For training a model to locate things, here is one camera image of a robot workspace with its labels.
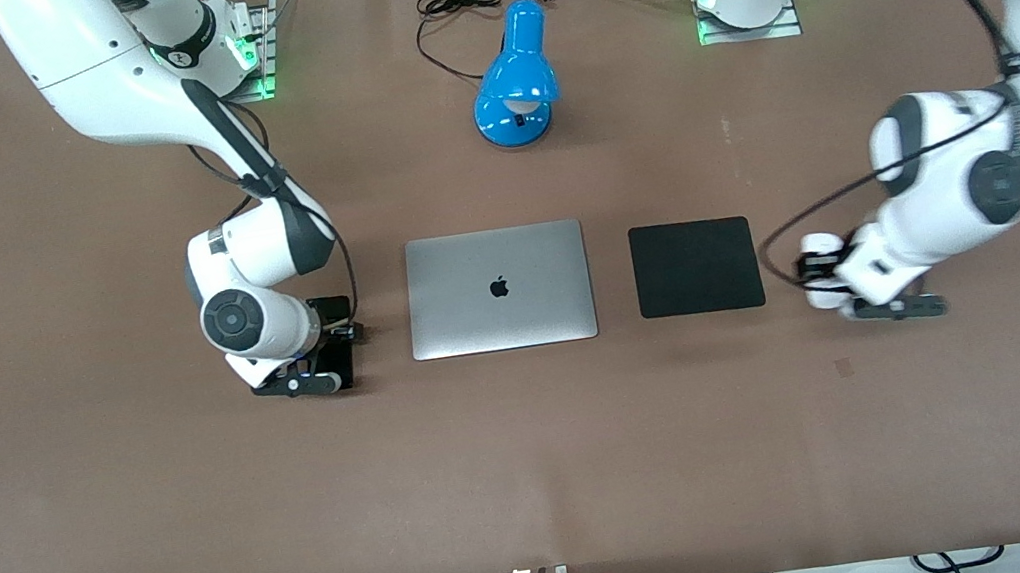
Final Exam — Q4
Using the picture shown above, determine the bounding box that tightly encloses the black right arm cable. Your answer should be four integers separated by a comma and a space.
181, 81, 365, 349

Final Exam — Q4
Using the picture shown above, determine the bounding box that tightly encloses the black lamp power cord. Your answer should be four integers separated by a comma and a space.
410, 0, 567, 91

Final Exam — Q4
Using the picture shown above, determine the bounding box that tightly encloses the silver closed laptop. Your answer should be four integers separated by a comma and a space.
395, 215, 600, 365

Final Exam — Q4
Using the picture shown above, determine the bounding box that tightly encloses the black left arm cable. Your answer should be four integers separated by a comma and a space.
721, 0, 1020, 295

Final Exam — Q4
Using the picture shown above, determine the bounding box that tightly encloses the blue desk lamp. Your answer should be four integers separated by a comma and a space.
457, 0, 569, 154

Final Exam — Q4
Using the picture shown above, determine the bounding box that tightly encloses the black mouse pad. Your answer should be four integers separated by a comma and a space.
627, 210, 768, 324

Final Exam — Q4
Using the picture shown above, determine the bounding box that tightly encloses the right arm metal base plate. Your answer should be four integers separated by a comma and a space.
209, 0, 286, 106

